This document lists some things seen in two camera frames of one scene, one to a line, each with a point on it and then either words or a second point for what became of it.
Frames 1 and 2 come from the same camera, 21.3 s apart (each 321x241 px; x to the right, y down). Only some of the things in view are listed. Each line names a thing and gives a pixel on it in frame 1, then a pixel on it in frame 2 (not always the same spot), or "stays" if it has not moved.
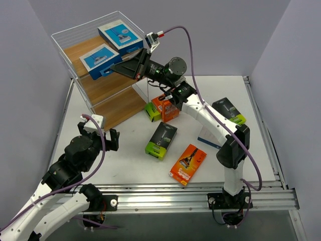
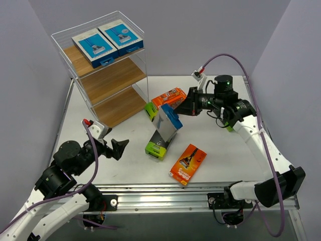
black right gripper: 143,65 -> 193,101
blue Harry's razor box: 121,37 stays
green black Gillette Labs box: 161,140 stays
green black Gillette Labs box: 151,113 stays
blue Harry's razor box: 100,61 -> 95,47
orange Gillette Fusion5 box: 187,165 stays
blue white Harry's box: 211,137 -> 166,123
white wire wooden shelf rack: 115,96 stays
